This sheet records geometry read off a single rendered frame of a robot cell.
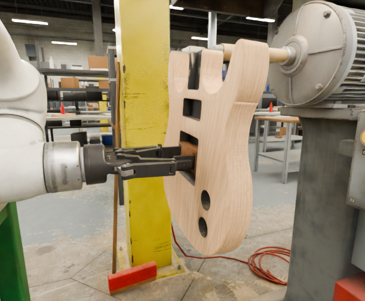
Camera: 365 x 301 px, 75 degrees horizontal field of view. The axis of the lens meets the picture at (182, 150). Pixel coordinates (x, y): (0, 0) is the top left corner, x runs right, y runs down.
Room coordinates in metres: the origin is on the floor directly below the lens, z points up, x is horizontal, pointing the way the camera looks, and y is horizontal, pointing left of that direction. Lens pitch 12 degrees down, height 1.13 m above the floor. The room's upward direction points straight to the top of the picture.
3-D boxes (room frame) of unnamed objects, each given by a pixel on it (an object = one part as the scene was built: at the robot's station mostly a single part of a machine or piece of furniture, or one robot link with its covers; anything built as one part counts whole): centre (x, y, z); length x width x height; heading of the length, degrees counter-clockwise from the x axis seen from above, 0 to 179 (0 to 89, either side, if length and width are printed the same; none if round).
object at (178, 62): (0.62, 0.00, 1.21); 0.07 x 0.04 x 0.10; 22
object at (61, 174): (0.41, 0.21, 1.02); 0.09 x 0.06 x 0.09; 22
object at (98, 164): (0.44, 0.14, 1.02); 0.09 x 0.08 x 0.07; 112
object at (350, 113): (0.74, -0.53, 1.11); 0.36 x 0.24 x 0.04; 110
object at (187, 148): (0.51, -0.02, 1.02); 0.10 x 0.03 x 0.05; 22
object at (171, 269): (1.54, 0.24, 0.02); 0.40 x 0.40 x 0.02; 20
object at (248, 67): (0.38, -0.09, 1.18); 0.07 x 0.04 x 0.09; 22
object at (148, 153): (0.49, 0.09, 1.02); 0.11 x 0.01 x 0.04; 132
